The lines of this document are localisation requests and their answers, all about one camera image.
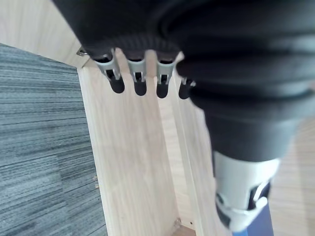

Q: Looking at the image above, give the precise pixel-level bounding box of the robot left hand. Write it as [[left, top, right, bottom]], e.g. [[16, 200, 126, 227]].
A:
[[51, 0, 315, 234]]

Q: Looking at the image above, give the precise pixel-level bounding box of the light wooden cabinet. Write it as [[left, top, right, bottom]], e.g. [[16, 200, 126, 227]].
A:
[[0, 0, 315, 236]]

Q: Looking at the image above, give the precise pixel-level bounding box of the wooden cabinet door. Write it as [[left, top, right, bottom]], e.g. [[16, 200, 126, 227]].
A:
[[76, 48, 182, 236]]

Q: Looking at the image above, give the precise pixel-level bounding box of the blue folder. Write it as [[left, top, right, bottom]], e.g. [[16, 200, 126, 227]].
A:
[[236, 203, 274, 236]]

